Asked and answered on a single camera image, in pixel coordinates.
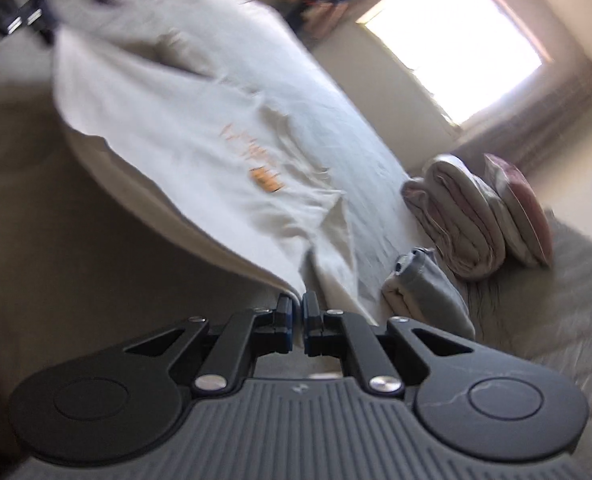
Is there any cream Pooh t-shirt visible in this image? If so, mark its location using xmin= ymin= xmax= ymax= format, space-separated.
xmin=53 ymin=0 xmax=381 ymax=322

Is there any folded cream garment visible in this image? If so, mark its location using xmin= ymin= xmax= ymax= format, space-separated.
xmin=382 ymin=273 xmax=426 ymax=322

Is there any folded grey sweater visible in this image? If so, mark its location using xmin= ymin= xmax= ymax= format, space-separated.
xmin=394 ymin=247 xmax=476 ymax=340

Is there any folded grey pink duvet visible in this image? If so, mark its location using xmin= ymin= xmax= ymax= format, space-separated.
xmin=401 ymin=155 xmax=505 ymax=281

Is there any grey bed sheet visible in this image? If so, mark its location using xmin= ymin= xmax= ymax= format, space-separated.
xmin=0 ymin=0 xmax=425 ymax=384

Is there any pink grey pillow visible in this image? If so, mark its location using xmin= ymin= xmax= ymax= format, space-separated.
xmin=484 ymin=154 xmax=553 ymax=266

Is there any grey quilted headboard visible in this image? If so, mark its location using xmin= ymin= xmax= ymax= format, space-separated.
xmin=465 ymin=211 xmax=592 ymax=473

